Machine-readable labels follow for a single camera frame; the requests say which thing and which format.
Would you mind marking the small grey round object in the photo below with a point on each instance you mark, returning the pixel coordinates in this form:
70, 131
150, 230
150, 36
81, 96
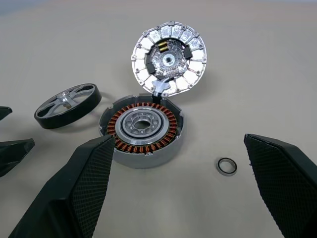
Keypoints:
158, 138

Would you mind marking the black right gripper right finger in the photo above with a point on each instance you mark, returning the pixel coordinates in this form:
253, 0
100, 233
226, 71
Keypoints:
284, 178

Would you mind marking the silver circular circuit board cover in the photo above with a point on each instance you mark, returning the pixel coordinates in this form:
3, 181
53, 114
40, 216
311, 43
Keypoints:
171, 60

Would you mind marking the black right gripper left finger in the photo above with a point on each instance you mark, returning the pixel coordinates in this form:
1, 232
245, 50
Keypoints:
74, 193

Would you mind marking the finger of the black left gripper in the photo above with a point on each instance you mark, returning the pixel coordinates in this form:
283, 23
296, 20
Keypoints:
12, 153
4, 112

